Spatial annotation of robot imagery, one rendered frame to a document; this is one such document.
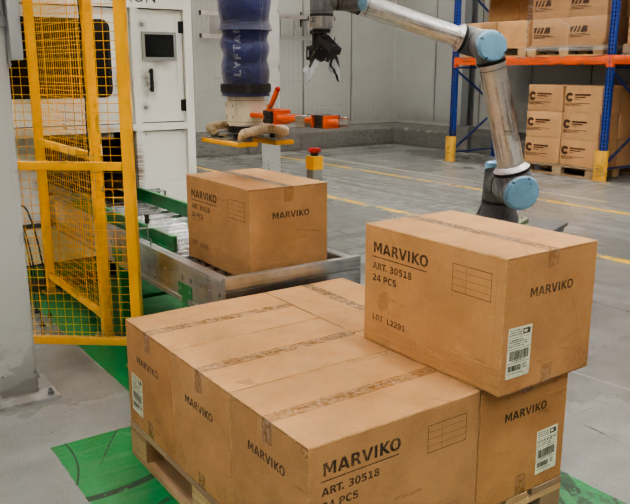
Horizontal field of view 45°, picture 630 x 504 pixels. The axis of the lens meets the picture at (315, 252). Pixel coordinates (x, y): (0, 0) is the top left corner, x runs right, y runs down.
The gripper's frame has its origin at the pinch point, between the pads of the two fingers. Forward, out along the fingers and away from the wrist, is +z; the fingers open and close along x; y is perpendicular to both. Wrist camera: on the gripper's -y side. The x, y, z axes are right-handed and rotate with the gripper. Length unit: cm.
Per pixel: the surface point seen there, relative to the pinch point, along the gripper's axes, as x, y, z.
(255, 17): 3, 47, -26
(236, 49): 10, 51, -13
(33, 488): 118, 9, 138
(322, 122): 4.5, -5.2, 14.6
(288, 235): 0, 26, 65
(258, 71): 1.3, 47.6, -4.1
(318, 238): -16, 26, 68
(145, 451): 80, -1, 131
